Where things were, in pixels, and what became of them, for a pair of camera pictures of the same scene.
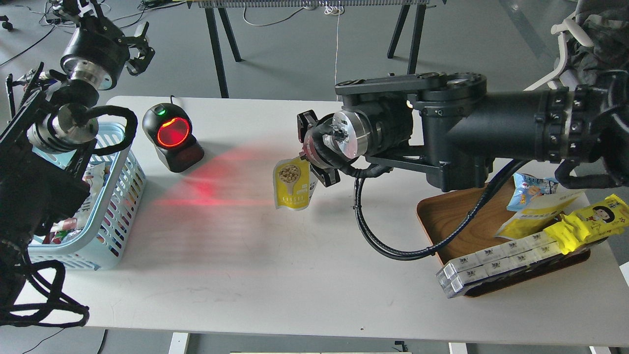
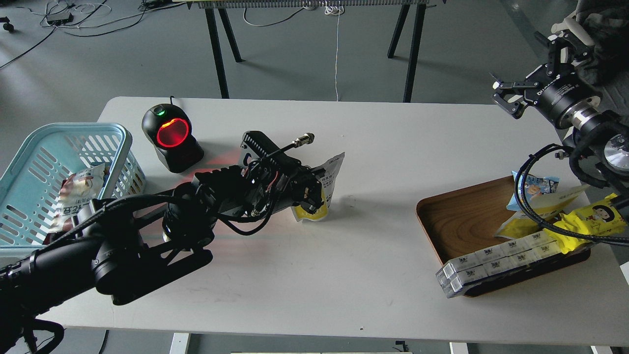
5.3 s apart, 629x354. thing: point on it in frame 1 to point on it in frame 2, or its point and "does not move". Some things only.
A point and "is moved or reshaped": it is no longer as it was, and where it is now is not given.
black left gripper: [98, 52] to [268, 183]
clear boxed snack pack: [447, 273] does not move
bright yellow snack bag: [602, 220] does not move
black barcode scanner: [169, 128] does not move
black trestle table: [211, 6] does not move
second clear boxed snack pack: [452, 286] does not move
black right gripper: [337, 140] to [570, 103]
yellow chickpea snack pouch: [291, 184] is moved or reshaped
